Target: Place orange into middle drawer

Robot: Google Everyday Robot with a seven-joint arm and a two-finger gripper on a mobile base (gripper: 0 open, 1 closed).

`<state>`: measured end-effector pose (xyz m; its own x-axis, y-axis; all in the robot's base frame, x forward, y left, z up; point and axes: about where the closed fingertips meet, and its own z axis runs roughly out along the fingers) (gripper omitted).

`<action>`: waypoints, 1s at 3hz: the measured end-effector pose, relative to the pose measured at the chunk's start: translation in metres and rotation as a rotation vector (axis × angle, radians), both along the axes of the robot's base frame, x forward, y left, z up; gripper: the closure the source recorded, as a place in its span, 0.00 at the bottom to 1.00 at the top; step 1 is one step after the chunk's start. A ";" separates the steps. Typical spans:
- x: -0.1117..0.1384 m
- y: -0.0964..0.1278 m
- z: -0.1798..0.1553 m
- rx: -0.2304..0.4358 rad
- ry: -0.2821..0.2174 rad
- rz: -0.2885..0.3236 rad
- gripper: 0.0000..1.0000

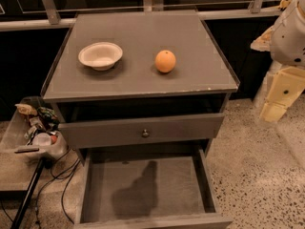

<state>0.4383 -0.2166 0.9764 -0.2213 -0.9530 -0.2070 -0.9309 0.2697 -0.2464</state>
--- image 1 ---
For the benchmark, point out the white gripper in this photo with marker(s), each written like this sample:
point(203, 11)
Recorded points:
point(288, 37)

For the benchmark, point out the orange fruit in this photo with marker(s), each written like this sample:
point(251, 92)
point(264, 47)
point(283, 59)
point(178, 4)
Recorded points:
point(165, 61)

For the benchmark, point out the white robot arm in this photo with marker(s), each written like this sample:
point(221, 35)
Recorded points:
point(285, 41)

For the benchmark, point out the round metal drawer knob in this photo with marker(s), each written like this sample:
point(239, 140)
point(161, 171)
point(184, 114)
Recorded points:
point(145, 133)

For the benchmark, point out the grey wooden drawer cabinet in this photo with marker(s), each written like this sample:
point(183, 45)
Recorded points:
point(200, 83)

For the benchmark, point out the grey open lower drawer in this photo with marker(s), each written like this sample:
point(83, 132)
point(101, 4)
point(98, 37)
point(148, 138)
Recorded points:
point(148, 188)

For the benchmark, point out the grey upper drawer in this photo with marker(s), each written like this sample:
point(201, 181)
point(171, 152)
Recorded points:
point(106, 133)

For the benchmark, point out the yellow object on ledge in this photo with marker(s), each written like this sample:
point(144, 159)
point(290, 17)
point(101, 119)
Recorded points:
point(283, 5)

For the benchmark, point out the white paper bowl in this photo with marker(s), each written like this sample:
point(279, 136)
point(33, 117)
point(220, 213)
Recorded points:
point(100, 56)

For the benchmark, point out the clutter items in bin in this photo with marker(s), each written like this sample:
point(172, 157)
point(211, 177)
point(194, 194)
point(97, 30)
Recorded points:
point(43, 123)

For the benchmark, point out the black stand leg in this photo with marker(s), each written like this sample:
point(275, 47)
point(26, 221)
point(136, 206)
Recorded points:
point(27, 197)

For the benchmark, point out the metal railing frame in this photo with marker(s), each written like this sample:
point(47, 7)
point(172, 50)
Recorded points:
point(139, 7)

